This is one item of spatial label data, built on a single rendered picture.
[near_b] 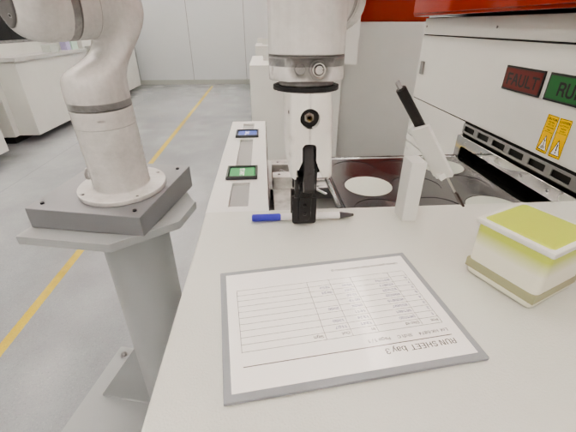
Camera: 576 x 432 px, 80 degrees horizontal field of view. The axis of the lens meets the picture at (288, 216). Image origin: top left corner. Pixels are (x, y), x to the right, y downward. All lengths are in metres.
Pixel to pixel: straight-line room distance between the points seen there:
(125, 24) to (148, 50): 8.14
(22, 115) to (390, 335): 4.89
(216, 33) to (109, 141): 7.89
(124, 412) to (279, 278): 1.19
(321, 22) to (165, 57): 8.50
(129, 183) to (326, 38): 0.57
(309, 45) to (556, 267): 0.31
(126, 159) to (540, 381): 0.74
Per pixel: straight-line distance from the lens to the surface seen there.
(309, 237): 0.44
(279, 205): 0.70
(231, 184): 0.60
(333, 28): 0.39
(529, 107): 0.88
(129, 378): 1.42
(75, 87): 0.78
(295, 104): 0.38
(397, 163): 0.91
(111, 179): 0.82
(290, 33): 0.38
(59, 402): 1.65
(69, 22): 0.75
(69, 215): 0.84
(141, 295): 0.95
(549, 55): 0.86
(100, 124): 0.78
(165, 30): 8.81
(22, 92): 4.95
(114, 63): 0.78
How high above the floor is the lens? 1.20
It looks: 29 degrees down
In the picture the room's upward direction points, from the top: straight up
